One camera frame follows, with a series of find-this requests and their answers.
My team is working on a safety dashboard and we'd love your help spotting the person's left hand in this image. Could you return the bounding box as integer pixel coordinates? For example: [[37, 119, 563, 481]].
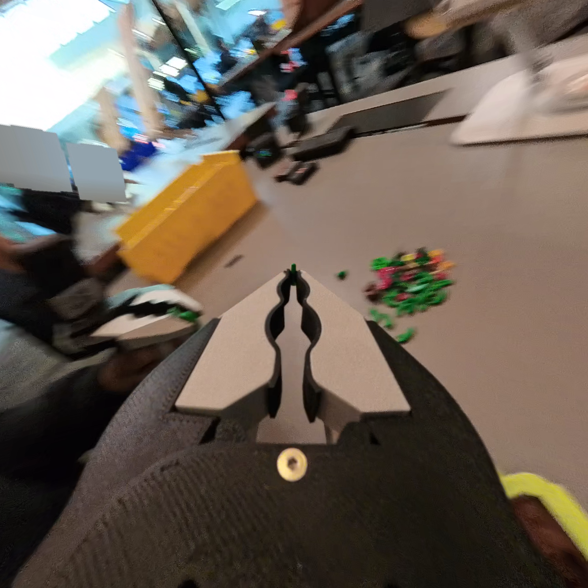
[[99, 342, 177, 393]]

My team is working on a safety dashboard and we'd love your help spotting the black metal post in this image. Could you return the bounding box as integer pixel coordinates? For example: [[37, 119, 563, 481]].
[[152, 0, 227, 121]]

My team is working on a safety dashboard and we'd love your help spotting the small blue bin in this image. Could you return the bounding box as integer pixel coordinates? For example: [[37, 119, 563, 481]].
[[119, 138, 157, 171]]

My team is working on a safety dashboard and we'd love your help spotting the pile of small toy pieces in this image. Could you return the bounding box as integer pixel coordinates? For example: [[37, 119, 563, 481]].
[[365, 248, 455, 315]]

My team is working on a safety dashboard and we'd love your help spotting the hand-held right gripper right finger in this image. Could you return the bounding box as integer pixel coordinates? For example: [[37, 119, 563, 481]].
[[296, 270, 410, 444]]

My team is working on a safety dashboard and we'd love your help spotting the lime toy brick pot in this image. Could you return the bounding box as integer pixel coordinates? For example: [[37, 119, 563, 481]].
[[498, 472, 588, 588]]

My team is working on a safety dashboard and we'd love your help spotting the person's left forearm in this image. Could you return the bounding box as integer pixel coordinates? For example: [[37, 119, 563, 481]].
[[0, 363, 134, 483]]

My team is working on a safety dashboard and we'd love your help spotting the black power bank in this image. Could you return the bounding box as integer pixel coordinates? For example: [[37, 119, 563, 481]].
[[248, 133, 281, 168]]

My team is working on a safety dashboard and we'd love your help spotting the black desk mat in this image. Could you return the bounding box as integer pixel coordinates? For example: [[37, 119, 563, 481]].
[[340, 89, 448, 134]]

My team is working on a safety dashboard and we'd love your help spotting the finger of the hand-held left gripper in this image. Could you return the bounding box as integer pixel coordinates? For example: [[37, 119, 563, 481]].
[[107, 285, 204, 319], [89, 315, 199, 351]]

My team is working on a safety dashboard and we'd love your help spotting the white monitor stand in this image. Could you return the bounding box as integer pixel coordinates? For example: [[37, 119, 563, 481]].
[[450, 46, 588, 147]]

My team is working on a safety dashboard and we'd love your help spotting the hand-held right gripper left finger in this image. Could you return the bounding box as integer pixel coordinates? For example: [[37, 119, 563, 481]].
[[175, 270, 291, 420]]

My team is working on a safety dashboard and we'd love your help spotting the yellow plastic bin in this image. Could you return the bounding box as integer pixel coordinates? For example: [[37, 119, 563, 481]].
[[115, 151, 258, 285]]

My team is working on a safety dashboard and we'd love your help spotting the flat black case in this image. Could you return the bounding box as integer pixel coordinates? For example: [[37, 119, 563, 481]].
[[294, 126, 354, 161]]

